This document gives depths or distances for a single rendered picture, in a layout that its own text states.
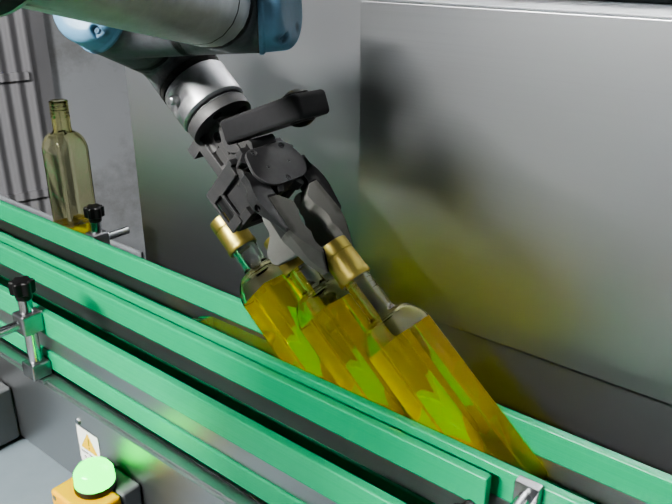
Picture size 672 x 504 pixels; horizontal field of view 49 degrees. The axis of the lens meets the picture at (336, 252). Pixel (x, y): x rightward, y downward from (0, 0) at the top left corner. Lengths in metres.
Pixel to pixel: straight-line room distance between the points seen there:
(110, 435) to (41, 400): 0.15
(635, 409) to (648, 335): 0.11
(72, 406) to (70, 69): 2.27
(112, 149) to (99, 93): 0.23
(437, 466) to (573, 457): 0.13
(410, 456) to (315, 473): 0.09
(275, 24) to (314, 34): 0.24
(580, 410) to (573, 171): 0.27
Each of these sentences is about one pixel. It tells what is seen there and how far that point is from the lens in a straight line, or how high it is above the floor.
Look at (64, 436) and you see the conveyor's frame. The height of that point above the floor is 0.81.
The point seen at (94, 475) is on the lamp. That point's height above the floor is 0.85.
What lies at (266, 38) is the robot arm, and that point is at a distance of 0.67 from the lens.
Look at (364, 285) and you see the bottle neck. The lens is 0.72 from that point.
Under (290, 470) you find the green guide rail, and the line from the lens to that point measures 0.69.
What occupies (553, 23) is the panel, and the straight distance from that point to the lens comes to 0.70.
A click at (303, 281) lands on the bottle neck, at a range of 0.76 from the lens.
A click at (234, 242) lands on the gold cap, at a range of 0.82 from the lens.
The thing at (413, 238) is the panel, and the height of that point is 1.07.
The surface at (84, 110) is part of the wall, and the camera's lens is 3.14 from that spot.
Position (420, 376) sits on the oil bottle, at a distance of 0.69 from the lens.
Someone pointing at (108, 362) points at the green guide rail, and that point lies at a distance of 0.86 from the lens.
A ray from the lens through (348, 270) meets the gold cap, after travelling 0.72.
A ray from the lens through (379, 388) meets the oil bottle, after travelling 0.73.
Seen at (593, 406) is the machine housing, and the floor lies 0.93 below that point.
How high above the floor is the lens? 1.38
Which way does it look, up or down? 23 degrees down
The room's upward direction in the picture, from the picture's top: straight up
